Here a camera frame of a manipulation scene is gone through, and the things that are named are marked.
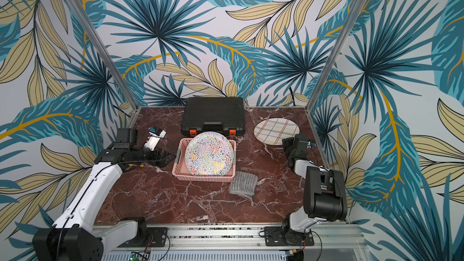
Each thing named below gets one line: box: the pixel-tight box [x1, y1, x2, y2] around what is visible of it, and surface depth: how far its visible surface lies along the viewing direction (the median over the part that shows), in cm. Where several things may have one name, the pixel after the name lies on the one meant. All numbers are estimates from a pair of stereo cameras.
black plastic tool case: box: [180, 96, 246, 138], surface depth 109 cm
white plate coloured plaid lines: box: [253, 117, 301, 146], surface depth 105 cm
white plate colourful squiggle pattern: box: [184, 131, 235, 178], surface depth 94 cm
